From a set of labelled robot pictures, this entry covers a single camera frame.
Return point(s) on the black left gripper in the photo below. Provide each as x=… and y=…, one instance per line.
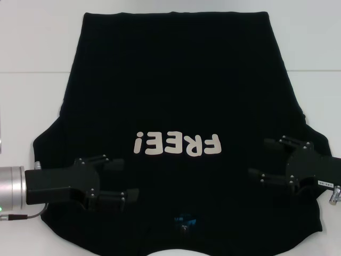
x=58, y=184

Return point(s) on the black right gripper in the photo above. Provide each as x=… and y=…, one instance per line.
x=306, y=165

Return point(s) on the black shirt with FREE print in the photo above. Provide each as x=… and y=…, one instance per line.
x=170, y=80

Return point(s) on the small silver left gripper plug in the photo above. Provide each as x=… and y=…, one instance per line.
x=38, y=164

